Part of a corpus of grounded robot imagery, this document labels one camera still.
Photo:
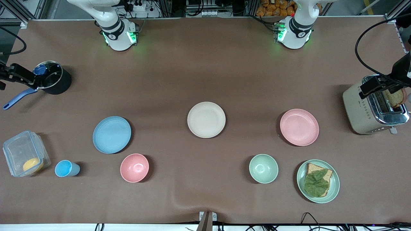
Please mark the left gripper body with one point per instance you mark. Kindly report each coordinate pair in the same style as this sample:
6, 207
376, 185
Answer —
401, 71

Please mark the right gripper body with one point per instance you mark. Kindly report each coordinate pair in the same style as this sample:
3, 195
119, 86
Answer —
4, 73

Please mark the pink plate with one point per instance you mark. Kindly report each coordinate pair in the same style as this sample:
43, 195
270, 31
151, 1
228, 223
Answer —
299, 127

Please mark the blue plate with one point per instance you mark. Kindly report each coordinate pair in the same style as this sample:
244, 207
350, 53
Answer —
111, 134

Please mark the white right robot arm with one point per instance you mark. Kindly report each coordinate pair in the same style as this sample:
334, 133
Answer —
112, 25

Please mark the brown toast slice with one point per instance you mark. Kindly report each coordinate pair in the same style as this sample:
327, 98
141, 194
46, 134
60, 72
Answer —
398, 98

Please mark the beige chrome toaster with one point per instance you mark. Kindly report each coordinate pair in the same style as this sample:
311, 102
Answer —
359, 109

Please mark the glass lid with blue knob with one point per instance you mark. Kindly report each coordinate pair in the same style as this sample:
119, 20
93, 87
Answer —
51, 75

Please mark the clear plastic container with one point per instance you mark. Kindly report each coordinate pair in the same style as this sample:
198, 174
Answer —
19, 149

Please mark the yellow round food piece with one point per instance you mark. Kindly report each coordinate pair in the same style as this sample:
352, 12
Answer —
32, 165

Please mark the brown bread slice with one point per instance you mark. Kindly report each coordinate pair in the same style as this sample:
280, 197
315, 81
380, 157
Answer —
327, 175

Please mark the blue cup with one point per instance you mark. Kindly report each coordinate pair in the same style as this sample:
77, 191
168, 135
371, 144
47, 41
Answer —
64, 168

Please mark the green plate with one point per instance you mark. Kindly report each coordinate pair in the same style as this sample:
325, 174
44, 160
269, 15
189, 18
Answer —
334, 189

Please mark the green lettuce leaf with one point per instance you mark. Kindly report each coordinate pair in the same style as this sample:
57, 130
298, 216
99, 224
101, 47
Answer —
316, 184

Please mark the bag of orange snacks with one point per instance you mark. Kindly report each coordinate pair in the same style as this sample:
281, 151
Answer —
276, 8

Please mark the white power strip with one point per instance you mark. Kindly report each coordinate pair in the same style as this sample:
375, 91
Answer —
141, 6

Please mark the green bowl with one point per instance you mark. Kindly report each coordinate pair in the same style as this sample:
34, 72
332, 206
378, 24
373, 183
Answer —
263, 168

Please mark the pink bowl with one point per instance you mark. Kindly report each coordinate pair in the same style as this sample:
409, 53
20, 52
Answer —
134, 167

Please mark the brown table mat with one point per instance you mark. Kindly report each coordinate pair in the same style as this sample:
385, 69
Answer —
205, 73

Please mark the beige plate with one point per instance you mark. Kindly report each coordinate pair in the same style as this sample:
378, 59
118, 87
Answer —
206, 119

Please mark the metal table bracket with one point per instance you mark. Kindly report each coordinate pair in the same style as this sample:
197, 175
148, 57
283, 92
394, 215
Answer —
207, 219

